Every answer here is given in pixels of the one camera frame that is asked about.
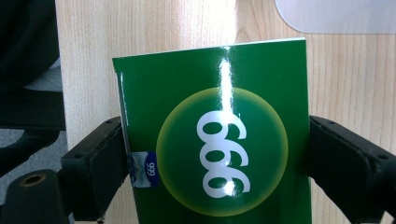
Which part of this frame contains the green cardboard box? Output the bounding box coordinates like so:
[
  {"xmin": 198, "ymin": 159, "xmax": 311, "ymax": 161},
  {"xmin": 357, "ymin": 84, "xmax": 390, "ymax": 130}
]
[{"xmin": 112, "ymin": 37, "xmax": 313, "ymax": 224}]

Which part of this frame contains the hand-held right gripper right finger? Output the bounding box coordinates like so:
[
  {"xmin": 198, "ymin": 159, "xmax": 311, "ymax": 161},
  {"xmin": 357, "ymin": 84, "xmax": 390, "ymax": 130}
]
[{"xmin": 305, "ymin": 115, "xmax": 396, "ymax": 224}]

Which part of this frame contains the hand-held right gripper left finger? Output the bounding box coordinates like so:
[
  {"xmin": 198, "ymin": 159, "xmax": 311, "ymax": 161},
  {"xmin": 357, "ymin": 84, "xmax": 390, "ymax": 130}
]
[{"xmin": 60, "ymin": 116, "xmax": 131, "ymax": 222}]

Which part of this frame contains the black office chair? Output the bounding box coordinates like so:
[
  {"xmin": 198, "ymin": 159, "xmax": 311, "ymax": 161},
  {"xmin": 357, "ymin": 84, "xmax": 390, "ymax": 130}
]
[{"xmin": 0, "ymin": 0, "xmax": 66, "ymax": 179}]

